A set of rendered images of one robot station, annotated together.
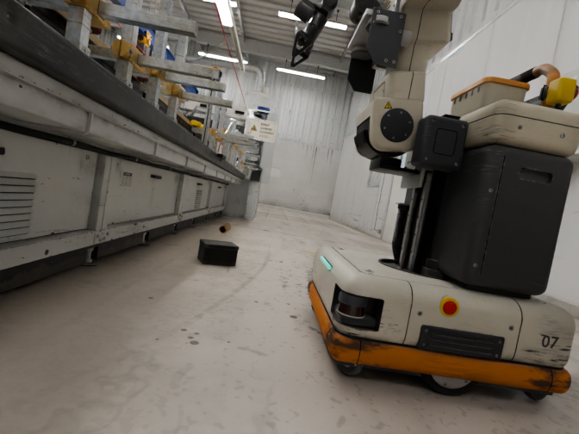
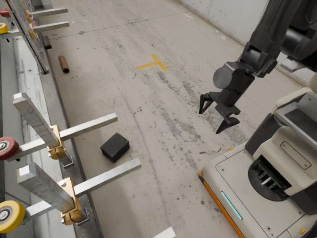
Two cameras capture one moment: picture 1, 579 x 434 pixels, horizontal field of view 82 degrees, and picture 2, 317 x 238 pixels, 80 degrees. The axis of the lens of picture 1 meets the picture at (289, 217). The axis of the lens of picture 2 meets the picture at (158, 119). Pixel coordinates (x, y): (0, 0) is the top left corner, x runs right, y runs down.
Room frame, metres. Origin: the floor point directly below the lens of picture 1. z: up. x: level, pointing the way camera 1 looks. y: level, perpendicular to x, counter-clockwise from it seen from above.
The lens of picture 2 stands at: (1.06, 0.44, 1.49)
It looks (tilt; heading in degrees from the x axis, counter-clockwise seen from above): 51 degrees down; 333
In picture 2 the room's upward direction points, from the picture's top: 3 degrees clockwise
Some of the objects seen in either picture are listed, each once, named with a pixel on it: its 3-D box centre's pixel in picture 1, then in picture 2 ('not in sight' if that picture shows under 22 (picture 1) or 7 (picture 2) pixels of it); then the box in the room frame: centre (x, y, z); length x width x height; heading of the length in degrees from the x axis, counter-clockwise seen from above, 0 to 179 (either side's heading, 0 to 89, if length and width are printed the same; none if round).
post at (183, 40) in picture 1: (176, 83); (52, 141); (1.57, 0.62, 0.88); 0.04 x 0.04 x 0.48; 3
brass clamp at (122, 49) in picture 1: (129, 56); not in sight; (1.09, 0.59, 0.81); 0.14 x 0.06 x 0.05; 3
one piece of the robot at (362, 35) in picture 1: (376, 47); (314, 137); (1.15, -0.19, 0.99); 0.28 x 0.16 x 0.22; 3
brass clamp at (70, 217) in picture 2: (158, 73); (69, 200); (1.34, 0.61, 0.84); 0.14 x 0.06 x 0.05; 3
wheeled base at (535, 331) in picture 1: (412, 302); (261, 185); (1.17, -0.48, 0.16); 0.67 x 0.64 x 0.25; 93
